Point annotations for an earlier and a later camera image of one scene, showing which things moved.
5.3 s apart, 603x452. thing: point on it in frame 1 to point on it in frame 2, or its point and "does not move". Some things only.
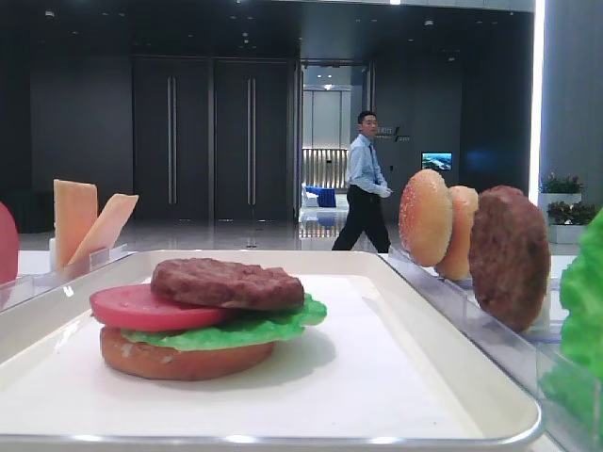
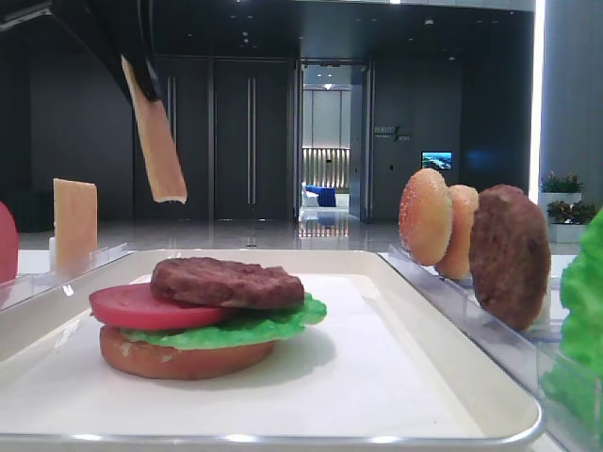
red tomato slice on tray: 138,308 does not move
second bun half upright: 464,204 does not move
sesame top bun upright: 426,217 does not move
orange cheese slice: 104,232 to 161,156
